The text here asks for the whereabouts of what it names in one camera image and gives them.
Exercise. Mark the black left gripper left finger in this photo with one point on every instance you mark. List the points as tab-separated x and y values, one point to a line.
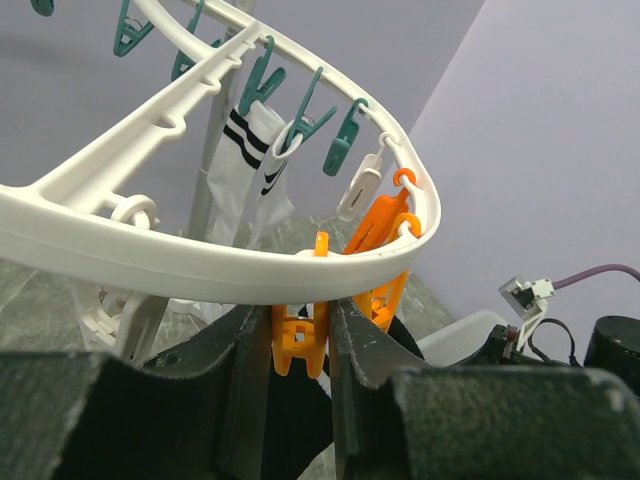
194	411

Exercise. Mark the white round clip hanger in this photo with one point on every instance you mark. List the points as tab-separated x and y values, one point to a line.
74	222

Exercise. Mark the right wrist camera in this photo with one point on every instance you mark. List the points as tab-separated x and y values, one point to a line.
529	299

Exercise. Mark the teal clothespin left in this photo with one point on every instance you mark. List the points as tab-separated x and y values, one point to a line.
129	31

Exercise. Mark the white plastic laundry basket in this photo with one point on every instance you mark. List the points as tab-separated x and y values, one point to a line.
459	340

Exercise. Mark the clear clothespin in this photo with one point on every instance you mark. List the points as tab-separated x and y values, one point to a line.
364	183

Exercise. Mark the orange pinched clothespin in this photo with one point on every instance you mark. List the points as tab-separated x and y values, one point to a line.
295	338

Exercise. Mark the teal clothespin being pinched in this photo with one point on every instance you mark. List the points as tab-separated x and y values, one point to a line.
257	88

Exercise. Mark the white sock black cuff stripes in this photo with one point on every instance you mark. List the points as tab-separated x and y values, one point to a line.
243	145

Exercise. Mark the white metal drying rack stand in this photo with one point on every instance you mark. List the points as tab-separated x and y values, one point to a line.
202	198

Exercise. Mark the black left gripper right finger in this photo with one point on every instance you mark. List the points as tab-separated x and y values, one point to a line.
478	422

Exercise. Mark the teal clothespin front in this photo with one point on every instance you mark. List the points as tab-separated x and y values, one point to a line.
344	139

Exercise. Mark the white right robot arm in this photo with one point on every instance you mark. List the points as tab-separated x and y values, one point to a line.
613	346

